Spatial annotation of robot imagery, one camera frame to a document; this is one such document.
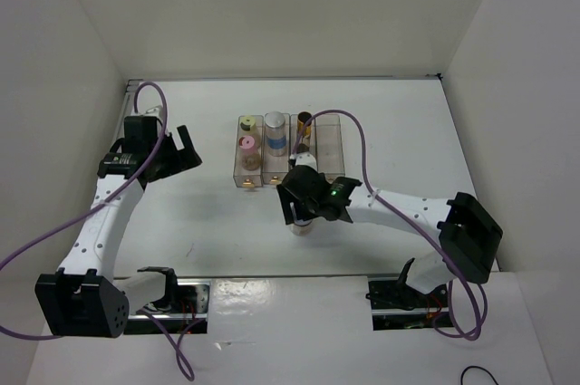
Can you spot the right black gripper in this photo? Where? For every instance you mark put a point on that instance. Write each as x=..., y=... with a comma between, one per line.
x=285, y=197

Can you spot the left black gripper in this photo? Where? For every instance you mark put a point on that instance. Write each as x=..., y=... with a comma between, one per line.
x=183, y=158

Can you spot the short jar red label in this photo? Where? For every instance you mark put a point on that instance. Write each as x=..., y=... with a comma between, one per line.
x=302, y=228

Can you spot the black gold pepper bottle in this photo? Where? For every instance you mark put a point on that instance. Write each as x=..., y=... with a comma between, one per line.
x=304, y=131

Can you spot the pink lid spice bottle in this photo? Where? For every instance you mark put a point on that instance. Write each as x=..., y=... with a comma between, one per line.
x=249, y=154

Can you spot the yellow lid spice bottle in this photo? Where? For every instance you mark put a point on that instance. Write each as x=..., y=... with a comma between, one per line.
x=248, y=127

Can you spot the silver lid blue label bottle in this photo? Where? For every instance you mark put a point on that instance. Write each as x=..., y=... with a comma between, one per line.
x=276, y=136

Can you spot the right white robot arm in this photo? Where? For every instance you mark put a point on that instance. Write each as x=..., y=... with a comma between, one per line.
x=465, y=236

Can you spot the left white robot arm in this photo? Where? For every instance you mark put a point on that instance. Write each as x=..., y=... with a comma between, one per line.
x=81, y=298

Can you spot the clear drawer bin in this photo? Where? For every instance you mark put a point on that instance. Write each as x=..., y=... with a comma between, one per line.
x=292, y=143
x=274, y=169
x=244, y=178
x=329, y=146

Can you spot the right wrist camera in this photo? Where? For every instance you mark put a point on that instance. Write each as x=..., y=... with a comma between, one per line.
x=303, y=159

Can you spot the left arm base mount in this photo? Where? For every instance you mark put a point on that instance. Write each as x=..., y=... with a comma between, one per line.
x=195, y=308

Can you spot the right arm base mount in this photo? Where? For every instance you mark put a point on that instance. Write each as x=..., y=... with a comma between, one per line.
x=397, y=307

